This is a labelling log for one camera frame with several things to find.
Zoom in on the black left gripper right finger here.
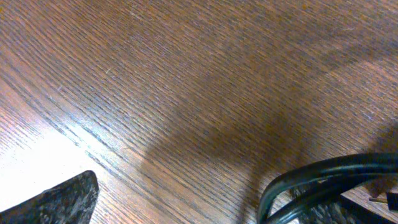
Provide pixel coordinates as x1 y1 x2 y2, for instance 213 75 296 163
290 183 395 224

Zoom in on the long black USB cable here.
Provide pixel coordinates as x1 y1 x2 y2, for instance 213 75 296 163
256 152 398 224

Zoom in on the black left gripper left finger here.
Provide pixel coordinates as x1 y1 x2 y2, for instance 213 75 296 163
1 170 99 224

